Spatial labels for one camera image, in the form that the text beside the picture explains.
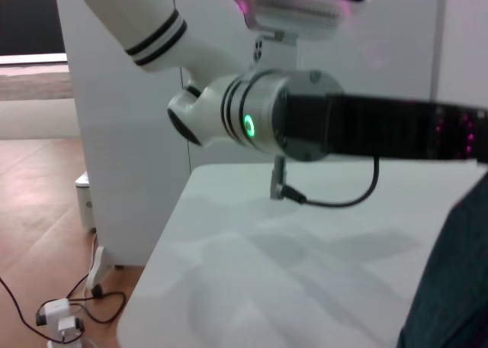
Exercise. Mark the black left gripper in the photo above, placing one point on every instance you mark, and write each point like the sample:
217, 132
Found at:
381, 126

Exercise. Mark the dark teal fabric bag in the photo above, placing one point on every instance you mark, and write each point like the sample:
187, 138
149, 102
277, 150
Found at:
453, 279

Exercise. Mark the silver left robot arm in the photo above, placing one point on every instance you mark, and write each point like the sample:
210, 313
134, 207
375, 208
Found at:
213, 96

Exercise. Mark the white floor appliance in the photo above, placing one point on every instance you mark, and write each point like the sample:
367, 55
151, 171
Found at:
85, 203

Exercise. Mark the white stand foot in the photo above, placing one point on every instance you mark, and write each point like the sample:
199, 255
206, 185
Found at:
100, 264

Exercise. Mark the white power adapter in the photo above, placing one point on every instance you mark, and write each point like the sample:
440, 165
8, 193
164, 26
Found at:
68, 327
55, 310

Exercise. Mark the black panel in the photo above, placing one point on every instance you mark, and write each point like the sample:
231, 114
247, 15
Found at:
26, 16

